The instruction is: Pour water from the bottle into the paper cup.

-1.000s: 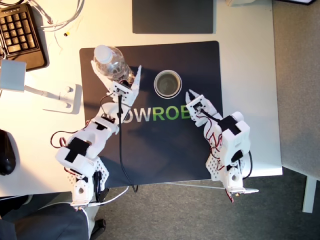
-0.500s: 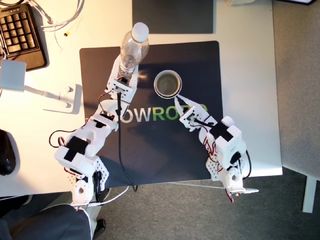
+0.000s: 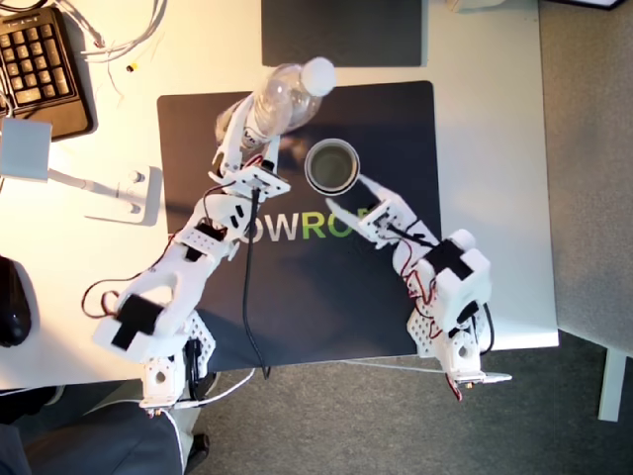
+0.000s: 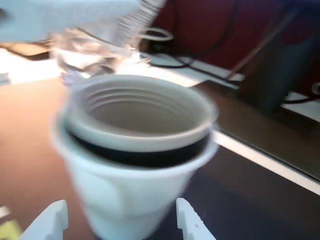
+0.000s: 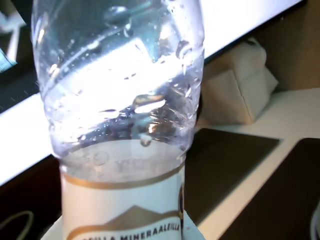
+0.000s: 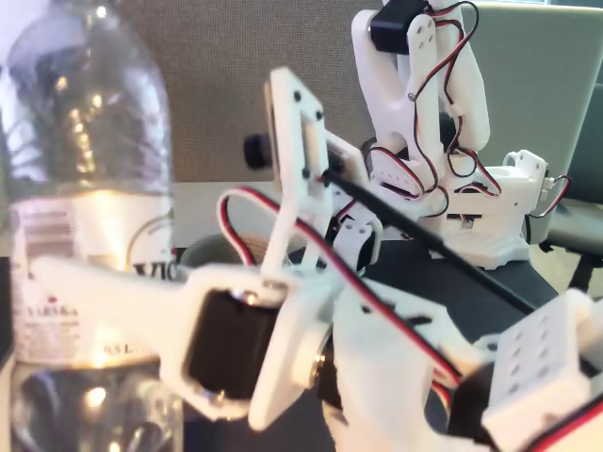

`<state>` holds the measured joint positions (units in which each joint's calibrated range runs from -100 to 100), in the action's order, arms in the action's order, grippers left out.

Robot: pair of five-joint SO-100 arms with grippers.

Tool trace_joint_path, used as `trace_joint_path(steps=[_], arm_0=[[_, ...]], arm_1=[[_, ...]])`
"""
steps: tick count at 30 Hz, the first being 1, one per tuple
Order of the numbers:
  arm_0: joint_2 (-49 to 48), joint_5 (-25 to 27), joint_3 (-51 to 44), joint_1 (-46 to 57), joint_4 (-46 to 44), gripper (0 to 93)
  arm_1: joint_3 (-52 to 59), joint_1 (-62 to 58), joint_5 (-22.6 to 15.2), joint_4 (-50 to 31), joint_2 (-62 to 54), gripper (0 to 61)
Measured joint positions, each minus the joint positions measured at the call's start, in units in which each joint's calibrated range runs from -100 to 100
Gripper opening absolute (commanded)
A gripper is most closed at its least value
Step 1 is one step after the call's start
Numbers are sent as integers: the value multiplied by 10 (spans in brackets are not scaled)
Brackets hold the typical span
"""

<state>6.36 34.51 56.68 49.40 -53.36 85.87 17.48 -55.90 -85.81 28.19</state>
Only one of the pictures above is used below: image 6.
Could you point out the grey paper cup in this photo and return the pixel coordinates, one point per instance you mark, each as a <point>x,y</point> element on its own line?
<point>212,249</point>

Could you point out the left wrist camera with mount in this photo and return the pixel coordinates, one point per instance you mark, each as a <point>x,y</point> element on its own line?
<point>297,141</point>

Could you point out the clear plastic water bottle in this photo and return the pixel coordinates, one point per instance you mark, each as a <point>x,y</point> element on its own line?
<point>94,141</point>

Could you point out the large dark printed desk mat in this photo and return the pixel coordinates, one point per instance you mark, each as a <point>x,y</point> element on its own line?
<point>452,306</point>

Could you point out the grey fabric partition panel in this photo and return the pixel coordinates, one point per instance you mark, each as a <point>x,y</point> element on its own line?
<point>212,70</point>

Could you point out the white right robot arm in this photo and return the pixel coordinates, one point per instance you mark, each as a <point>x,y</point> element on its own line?
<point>386,94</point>

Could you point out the grey-green office chair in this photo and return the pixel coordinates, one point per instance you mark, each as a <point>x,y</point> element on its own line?
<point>542,94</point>

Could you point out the left gripper with servo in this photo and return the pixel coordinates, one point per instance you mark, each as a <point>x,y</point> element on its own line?
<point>214,325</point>

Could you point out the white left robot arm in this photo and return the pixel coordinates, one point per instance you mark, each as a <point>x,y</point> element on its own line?
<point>532,358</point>

